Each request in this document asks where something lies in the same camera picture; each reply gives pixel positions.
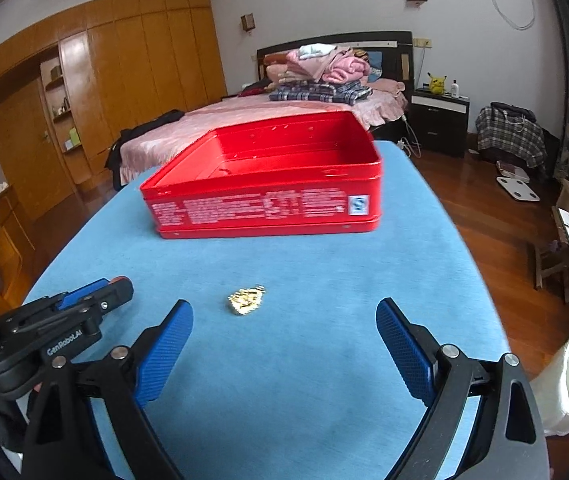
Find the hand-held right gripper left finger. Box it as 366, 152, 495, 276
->
22, 299, 195, 480

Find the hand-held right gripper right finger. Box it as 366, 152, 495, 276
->
375, 297, 550, 480

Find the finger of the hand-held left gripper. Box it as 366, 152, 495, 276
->
0, 279, 115, 321
64, 277, 135, 336

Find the gold brooch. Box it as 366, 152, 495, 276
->
228, 285, 268, 316

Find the red tin box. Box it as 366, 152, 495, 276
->
140, 110, 382, 240

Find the wooden side desk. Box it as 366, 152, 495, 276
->
0, 185, 35, 306

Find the blue tablecloth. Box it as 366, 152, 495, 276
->
22, 140, 510, 480

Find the white waste bin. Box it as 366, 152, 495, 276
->
529, 331, 569, 437

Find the wooden door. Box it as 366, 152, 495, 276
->
0, 80, 70, 221

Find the dark wooden stool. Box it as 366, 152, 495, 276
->
527, 240, 569, 303

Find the black jacket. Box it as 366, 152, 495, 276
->
105, 109, 185, 191

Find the white bathroom scale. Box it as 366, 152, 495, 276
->
495, 176, 543, 204

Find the bed with pink bedspread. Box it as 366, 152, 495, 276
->
114, 31, 415, 191

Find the black nightstand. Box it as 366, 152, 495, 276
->
409, 87, 470, 157

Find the plaid bag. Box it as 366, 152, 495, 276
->
475, 102, 548, 166

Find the wooden wardrobe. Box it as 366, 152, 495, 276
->
0, 0, 228, 211

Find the pink pillow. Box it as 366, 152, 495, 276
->
369, 78, 408, 96

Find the plaid folded cloth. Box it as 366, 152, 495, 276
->
269, 80, 373, 106

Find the pile of pink clothes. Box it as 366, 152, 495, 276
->
264, 46, 373, 85

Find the white folded cloth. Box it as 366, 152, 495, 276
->
299, 43, 338, 58

